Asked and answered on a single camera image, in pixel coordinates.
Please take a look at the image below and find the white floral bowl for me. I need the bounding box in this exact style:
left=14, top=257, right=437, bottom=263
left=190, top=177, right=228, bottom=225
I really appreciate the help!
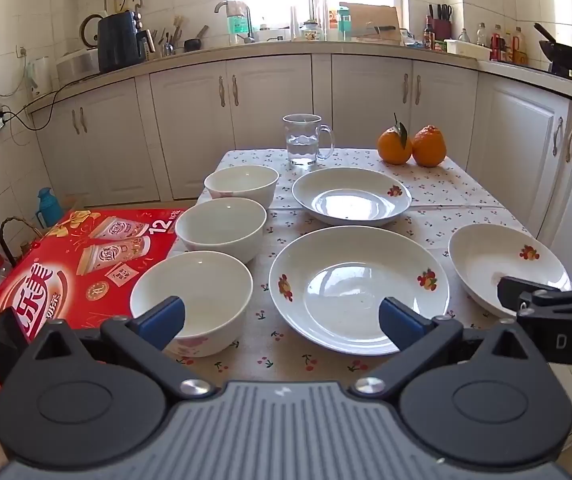
left=175, top=197, right=267, bottom=265
left=204, top=165, right=279, bottom=209
left=130, top=251, right=254, bottom=358

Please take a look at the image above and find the cherry print tablecloth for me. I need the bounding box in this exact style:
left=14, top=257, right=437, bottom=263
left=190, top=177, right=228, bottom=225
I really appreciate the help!
left=166, top=147, right=566, bottom=383

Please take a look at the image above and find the white countertop appliance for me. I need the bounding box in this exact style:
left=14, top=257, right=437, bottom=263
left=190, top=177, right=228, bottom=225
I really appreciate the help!
left=56, top=50, right=100, bottom=81

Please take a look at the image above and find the black wok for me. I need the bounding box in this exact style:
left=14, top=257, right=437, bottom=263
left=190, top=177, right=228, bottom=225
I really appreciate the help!
left=533, top=22, right=572, bottom=78

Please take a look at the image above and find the metal faucet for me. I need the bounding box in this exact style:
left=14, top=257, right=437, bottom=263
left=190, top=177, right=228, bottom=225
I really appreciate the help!
left=215, top=1, right=257, bottom=44

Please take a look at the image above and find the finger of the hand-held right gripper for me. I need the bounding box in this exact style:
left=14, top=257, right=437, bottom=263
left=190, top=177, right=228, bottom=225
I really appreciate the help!
left=497, top=275, right=572, bottom=317

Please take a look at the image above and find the white plastic tray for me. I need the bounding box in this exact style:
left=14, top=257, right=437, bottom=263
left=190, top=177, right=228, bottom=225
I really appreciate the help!
left=444, top=39, right=491, bottom=61

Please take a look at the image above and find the wicker basket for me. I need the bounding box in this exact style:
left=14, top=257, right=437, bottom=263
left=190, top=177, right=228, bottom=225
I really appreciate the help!
left=0, top=216, right=48, bottom=261

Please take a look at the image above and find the wooden cutting board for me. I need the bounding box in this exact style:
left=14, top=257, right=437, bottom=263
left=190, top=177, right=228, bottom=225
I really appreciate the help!
left=338, top=2, right=403, bottom=43

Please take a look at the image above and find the blue thermos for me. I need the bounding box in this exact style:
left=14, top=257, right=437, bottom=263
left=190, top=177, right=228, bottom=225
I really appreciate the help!
left=36, top=187, right=67, bottom=228

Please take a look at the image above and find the red knife block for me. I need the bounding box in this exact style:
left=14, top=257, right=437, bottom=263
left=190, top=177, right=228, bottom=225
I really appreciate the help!
left=428, top=4, right=454, bottom=50

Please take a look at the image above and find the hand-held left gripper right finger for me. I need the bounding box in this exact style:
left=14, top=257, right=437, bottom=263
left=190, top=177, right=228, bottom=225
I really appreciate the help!
left=353, top=296, right=536, bottom=403

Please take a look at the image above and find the teal bottle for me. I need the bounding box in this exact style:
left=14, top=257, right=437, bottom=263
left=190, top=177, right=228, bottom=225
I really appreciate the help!
left=337, top=6, right=353, bottom=41

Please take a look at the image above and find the red printed carton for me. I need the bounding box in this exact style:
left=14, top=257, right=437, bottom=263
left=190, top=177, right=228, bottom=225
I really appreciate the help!
left=0, top=208, right=197, bottom=392

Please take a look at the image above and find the clear glass mug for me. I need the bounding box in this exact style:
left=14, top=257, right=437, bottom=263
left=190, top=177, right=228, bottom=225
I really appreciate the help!
left=283, top=114, right=335, bottom=170

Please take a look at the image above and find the yellow oil bottle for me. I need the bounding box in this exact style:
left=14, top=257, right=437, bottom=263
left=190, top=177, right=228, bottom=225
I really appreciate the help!
left=512, top=27, right=527, bottom=66

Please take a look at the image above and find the black air fryer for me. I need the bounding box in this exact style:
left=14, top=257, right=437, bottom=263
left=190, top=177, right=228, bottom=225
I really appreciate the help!
left=97, top=10, right=147, bottom=74

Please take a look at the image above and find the utensil holder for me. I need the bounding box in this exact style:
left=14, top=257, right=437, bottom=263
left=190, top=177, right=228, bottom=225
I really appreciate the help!
left=158, top=17, right=184, bottom=57

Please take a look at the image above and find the green detergent bottle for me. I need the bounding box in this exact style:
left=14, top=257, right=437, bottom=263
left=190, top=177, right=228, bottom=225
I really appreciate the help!
left=228, top=0, right=249, bottom=36

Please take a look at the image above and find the white fruit print plate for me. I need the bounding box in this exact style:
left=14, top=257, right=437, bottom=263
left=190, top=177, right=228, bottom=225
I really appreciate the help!
left=292, top=167, right=413, bottom=226
left=448, top=223, right=572, bottom=318
left=269, top=226, right=450, bottom=356

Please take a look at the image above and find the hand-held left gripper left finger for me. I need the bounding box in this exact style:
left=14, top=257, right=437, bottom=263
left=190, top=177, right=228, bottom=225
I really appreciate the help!
left=31, top=296, right=217, bottom=403

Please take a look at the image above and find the white electric jug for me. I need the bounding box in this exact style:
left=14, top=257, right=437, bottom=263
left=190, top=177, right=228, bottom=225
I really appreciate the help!
left=28, top=56, right=53, bottom=98

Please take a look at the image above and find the orange with leaf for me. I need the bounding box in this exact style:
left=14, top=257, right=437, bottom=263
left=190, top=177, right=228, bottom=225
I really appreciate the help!
left=377, top=112, right=413, bottom=165

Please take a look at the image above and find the black mortar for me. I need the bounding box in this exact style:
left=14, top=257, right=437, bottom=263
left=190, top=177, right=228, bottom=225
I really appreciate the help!
left=184, top=25, right=210, bottom=52

